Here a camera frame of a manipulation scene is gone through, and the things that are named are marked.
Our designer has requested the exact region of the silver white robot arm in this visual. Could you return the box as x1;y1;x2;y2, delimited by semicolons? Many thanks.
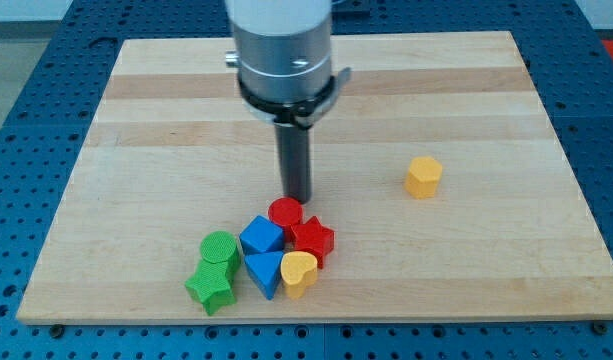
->
225;0;351;129

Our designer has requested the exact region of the yellow hexagon block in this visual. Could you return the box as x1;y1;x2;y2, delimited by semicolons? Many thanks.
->
404;156;443;199

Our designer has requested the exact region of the red cylinder block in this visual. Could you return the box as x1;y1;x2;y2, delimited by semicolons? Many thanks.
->
267;197;304;243

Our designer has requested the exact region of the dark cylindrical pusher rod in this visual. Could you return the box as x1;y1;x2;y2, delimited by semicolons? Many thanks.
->
275;126;312;204

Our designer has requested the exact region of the red star block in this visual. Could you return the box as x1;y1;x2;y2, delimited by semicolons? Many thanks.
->
290;216;335;269

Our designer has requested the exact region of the blue cube block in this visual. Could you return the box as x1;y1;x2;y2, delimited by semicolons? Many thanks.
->
239;215;284;255

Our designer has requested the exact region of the yellow heart block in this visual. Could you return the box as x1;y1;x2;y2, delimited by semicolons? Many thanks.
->
280;251;318;299

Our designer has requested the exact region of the blue triangle block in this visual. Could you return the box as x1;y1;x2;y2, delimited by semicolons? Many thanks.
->
244;251;284;300

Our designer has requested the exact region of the green cylinder block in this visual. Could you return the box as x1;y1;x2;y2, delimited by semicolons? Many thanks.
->
200;230;241;282

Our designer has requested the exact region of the green star block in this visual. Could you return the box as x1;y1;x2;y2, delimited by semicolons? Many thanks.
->
184;260;237;316

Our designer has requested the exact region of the wooden board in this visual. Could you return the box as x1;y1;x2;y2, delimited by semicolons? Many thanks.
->
17;31;613;325

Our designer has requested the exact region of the black clamp ring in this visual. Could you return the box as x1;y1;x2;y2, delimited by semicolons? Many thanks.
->
236;74;337;131

